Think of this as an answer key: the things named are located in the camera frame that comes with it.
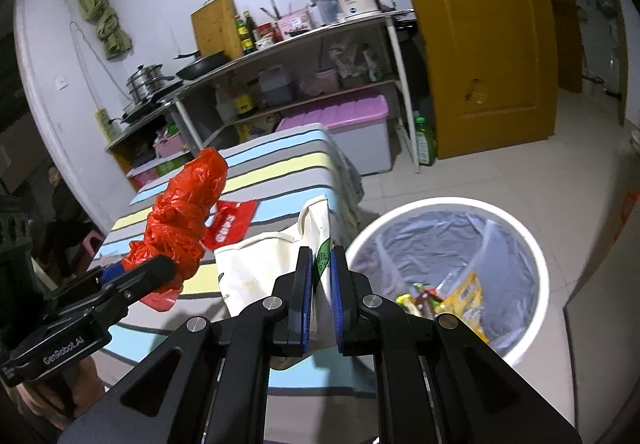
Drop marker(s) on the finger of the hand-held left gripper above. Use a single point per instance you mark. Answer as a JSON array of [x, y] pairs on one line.
[[145, 276], [111, 273]]

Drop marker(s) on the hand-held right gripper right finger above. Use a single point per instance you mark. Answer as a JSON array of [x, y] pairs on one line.
[[340, 304]]

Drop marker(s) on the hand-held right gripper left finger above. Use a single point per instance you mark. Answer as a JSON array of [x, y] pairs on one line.
[[303, 304]]

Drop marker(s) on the white cloth bag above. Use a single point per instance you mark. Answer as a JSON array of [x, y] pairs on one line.
[[265, 264]]

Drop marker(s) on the red plastic bag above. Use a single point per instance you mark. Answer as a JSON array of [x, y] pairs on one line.
[[185, 214]]

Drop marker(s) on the yellow snack packet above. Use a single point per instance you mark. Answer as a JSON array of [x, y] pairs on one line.
[[467, 299]]

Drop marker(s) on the white trash bin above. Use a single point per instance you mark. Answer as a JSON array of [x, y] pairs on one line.
[[500, 224]]

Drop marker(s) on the person's left hand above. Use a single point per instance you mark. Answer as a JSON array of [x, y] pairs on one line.
[[60, 399]]

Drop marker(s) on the pink plastic stool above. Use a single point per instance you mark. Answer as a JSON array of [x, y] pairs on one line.
[[90, 246]]

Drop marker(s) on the dark candy wrapper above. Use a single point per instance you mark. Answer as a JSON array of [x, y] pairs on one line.
[[430, 301]]

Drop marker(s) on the red snack packet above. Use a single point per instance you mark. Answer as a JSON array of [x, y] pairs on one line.
[[230, 224]]

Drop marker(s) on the pink plastic container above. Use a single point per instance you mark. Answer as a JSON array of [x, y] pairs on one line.
[[170, 144]]

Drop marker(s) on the striped bed sheet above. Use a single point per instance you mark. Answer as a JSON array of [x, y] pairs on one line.
[[280, 159]]

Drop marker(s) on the green plastic bottle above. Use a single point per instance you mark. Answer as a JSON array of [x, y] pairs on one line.
[[425, 144]]

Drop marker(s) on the purple lid storage box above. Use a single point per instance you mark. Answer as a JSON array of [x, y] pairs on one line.
[[335, 117]]

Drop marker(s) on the steel pot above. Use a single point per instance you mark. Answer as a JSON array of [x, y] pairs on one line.
[[145, 82]]

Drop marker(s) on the yellow label bottle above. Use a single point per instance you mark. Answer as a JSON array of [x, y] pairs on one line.
[[243, 102]]

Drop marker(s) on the black frying pan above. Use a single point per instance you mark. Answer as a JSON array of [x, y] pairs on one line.
[[202, 66]]

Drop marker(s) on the dark plastic jug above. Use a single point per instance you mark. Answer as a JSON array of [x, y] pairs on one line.
[[276, 87]]

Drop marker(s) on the crumpled plastic bag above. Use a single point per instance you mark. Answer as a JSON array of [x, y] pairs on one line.
[[347, 59]]

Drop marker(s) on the metal shelf rack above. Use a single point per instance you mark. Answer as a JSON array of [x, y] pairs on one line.
[[280, 47]]

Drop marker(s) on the wooden cutting board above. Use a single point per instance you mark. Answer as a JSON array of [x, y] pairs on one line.
[[215, 27]]

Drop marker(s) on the green hanging towel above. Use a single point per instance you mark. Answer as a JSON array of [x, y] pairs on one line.
[[97, 9]]

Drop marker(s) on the dark sauce bottle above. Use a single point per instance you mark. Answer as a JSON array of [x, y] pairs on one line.
[[249, 32]]

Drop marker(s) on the pink box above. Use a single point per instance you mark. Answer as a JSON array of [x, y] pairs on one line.
[[292, 24]]

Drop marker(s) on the yellow wooden door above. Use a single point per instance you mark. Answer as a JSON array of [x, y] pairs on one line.
[[475, 49]]

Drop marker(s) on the clear plastic pitcher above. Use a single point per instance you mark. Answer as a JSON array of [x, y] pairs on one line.
[[324, 9]]

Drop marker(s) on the white wall switch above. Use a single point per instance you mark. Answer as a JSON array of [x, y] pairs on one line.
[[61, 82]]

